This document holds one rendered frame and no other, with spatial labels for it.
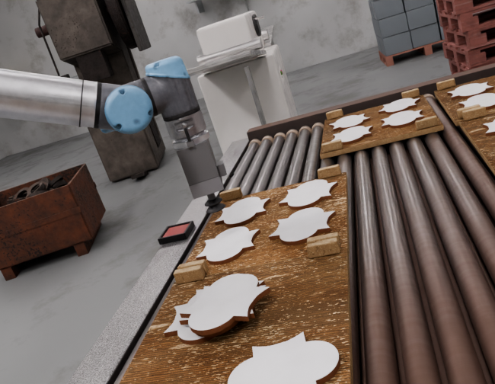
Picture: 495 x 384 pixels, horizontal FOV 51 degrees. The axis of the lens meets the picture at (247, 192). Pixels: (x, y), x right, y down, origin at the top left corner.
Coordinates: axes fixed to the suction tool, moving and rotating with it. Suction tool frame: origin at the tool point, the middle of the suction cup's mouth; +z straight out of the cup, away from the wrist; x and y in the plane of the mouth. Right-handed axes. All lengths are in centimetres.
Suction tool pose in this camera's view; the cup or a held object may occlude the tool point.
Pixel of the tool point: (215, 209)
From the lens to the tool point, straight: 109.0
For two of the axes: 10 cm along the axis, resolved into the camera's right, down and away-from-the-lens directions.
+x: -9.5, 3.1, 0.1
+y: -0.9, -3.0, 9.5
